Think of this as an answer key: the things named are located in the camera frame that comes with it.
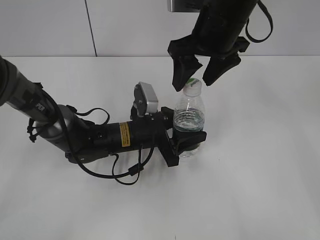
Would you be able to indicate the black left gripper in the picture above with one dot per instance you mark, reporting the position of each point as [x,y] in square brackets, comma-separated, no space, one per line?
[147,132]

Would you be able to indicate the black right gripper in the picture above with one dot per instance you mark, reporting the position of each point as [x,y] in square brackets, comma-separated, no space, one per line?
[216,33]

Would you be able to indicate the clear Cestbon water bottle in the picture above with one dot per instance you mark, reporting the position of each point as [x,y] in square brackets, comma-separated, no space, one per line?
[189,115]

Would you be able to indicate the white green bottle cap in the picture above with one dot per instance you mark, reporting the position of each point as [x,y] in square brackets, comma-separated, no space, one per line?
[193,87]

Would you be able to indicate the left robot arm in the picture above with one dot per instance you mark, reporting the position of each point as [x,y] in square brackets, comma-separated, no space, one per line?
[85,141]

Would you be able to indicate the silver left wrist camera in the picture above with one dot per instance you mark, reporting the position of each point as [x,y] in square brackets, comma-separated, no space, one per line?
[145,99]

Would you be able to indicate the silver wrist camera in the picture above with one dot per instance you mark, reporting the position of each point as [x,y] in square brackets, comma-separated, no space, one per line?
[145,99]
[184,6]

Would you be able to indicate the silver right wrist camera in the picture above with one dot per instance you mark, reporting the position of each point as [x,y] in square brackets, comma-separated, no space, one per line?
[184,6]

